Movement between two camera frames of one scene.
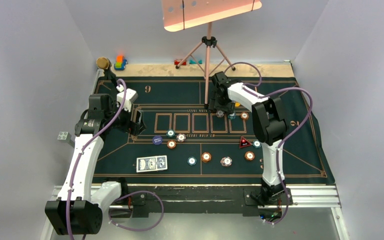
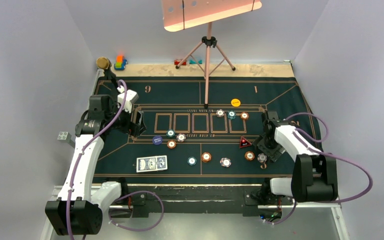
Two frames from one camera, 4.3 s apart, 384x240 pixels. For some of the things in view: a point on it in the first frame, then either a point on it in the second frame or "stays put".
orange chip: [249, 155] stays put
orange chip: [171, 144] stays put
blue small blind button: [157, 140] stays put
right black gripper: [229, 107] → [273, 153]
